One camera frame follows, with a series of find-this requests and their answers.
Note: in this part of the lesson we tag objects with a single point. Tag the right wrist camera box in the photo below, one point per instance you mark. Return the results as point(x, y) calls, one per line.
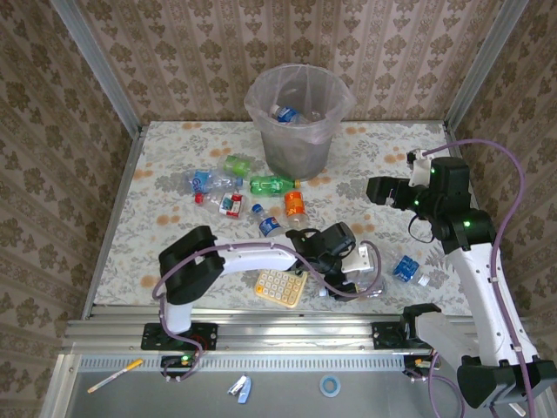
point(421, 172)

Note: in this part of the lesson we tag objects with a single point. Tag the translucent plastic bin liner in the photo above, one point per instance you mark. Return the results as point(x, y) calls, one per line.
point(257, 104)

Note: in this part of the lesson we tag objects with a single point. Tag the large clear bottle blue label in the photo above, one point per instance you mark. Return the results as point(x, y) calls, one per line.
point(202, 182)

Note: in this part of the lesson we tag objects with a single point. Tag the grey metal shelf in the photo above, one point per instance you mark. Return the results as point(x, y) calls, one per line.
point(383, 392)

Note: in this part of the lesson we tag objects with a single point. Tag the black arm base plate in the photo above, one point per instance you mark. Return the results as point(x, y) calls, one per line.
point(209, 335)
point(383, 335)

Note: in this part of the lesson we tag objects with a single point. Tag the blue tape roll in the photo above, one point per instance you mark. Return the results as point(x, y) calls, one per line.
point(321, 386)

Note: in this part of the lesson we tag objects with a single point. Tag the small circuit board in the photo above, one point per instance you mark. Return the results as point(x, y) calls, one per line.
point(174, 362)
point(418, 363)

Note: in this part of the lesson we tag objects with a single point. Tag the long clear water bottle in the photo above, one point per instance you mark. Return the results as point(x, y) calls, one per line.
point(370, 291)

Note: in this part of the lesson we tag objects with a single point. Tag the yellow calculator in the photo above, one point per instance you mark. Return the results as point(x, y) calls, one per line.
point(278, 289)

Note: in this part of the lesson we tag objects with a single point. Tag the aluminium extrusion beam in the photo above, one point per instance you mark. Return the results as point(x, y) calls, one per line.
point(296, 331)

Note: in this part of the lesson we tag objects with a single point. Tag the white flat stick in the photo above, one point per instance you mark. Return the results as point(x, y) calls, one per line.
point(518, 409)

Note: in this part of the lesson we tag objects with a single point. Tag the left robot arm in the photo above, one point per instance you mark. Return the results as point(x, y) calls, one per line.
point(252, 261)

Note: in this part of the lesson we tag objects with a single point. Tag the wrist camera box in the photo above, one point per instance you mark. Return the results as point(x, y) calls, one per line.
point(359, 259)
point(421, 172)

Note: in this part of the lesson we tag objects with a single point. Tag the aluminium frame post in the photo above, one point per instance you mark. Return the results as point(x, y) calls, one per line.
point(98, 65)
point(481, 65)

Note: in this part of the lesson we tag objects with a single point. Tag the grey mesh waste bin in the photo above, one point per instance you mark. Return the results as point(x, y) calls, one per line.
point(296, 157)

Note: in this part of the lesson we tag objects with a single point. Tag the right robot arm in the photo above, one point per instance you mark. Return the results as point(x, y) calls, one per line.
point(474, 287)

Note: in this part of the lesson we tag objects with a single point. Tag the orange label plastic bottle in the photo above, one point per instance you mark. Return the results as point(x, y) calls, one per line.
point(295, 204)

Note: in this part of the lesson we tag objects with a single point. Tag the dark blue label cola bottle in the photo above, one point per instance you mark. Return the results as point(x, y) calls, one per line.
point(267, 226)

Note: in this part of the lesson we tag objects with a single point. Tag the dark green bottle yellow cap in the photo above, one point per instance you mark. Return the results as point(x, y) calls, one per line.
point(272, 185)

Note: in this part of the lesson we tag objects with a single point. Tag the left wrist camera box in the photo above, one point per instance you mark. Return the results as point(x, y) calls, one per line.
point(359, 259)

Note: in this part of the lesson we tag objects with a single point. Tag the yellow white pen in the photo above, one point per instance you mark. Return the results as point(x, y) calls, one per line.
point(115, 375)

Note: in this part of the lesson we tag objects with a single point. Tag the blue white stapler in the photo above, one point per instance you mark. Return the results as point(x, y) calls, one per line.
point(243, 389)

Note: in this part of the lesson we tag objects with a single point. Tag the red white label bottle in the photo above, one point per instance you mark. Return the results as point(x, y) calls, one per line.
point(230, 204)

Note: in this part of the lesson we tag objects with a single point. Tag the light green label bottle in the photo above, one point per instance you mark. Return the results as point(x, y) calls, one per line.
point(237, 164)

